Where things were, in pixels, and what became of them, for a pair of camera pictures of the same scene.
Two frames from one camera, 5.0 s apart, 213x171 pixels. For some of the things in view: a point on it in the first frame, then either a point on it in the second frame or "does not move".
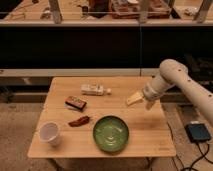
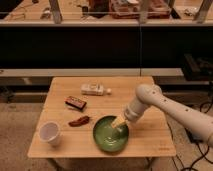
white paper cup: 50,132 does not move
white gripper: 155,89 to 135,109
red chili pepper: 83,120 does not move
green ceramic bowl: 110,134 does not move
